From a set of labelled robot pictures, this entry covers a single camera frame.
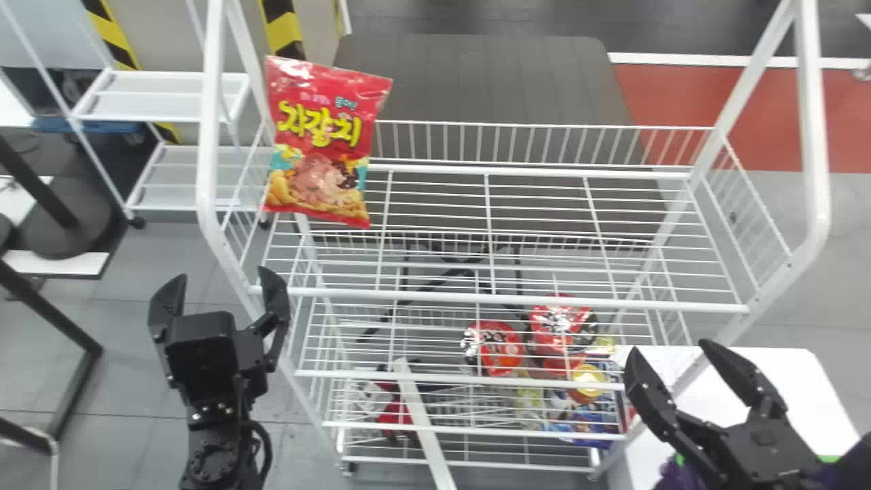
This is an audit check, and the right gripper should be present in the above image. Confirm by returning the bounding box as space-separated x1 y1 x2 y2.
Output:
623 339 828 490

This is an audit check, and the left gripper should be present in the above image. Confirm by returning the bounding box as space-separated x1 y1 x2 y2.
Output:
148 266 292 404

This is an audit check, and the white slab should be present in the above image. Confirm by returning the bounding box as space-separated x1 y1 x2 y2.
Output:
599 346 860 490

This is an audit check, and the yellow noodle cup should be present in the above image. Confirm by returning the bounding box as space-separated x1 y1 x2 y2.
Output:
570 363 608 404

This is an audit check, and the blue snack packet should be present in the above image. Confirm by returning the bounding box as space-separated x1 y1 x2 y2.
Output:
543 403 625 449

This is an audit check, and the red noodle cup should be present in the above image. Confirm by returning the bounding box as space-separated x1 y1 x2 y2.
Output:
461 320 525 378
529 293 600 379

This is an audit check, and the purple crate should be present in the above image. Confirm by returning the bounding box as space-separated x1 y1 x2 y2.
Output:
651 431 871 490

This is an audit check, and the red snack packet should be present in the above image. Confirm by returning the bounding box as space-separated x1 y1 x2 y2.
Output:
263 55 394 229
376 381 418 440

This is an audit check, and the white shelf trolley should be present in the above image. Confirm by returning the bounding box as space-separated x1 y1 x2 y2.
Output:
0 0 254 229

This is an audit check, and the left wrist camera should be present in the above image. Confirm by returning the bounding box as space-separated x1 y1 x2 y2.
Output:
163 312 240 404

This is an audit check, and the white wire rack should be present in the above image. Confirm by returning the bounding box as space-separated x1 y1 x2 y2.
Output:
195 0 833 490

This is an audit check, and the yellow black striped post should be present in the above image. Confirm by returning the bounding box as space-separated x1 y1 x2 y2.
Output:
257 0 308 62
81 0 182 145

